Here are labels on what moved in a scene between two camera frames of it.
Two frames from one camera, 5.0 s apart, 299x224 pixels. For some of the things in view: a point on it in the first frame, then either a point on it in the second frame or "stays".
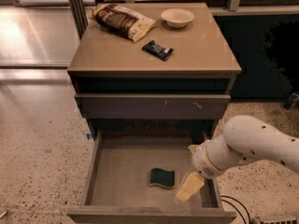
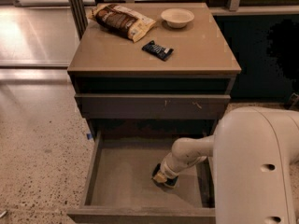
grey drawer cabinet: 172,84 stays
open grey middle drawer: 117,179 stays
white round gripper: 202,161 → 166,171
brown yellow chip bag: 121,21 stays
